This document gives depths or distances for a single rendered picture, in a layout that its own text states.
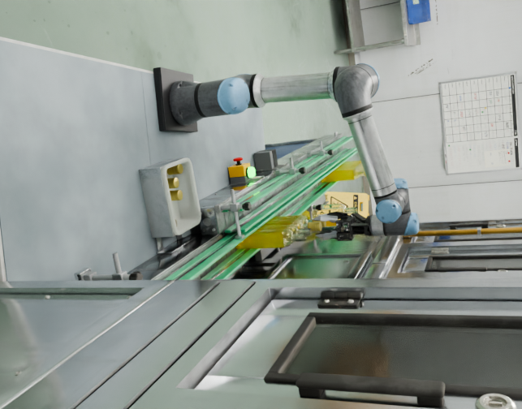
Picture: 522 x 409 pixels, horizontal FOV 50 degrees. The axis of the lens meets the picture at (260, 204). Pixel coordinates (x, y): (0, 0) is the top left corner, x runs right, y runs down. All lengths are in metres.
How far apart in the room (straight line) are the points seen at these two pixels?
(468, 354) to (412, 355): 0.06
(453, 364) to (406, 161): 7.18
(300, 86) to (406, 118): 5.88
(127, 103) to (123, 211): 0.33
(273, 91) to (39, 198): 0.87
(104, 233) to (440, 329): 1.09
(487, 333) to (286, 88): 1.33
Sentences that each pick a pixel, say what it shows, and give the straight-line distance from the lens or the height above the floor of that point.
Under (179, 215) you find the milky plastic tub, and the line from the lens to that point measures 1.91.
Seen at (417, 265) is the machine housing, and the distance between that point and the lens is 2.06.
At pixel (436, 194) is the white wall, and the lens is 7.86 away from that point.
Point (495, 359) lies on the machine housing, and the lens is 0.68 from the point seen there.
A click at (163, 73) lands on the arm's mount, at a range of 1.92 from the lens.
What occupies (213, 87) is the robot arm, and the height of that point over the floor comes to 0.94.
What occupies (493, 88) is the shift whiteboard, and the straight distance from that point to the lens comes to 7.61.
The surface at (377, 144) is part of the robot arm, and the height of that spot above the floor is 1.43.
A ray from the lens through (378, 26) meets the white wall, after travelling 7.74.
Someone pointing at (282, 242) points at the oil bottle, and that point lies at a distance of 1.95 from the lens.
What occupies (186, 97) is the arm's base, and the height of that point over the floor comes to 0.84.
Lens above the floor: 1.77
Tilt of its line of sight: 23 degrees down
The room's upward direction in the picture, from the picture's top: 86 degrees clockwise
